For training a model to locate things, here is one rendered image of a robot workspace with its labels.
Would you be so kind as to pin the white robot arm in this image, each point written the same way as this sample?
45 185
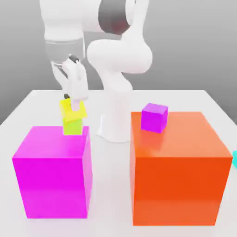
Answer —
118 55

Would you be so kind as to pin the small lime green cube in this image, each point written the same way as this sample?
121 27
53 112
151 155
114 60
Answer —
72 127

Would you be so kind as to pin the large orange box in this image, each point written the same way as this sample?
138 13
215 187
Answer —
179 175

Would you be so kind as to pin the small cyan cube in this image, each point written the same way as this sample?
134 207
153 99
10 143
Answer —
235 159

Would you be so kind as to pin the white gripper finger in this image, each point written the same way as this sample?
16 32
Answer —
66 96
75 106

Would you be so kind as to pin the small yellow cube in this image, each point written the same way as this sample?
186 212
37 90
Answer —
66 111

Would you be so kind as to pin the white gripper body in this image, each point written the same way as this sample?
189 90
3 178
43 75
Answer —
76 85

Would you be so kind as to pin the large magenta box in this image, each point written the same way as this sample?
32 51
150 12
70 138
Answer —
51 175

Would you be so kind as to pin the small purple cube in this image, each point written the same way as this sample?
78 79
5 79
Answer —
152 120

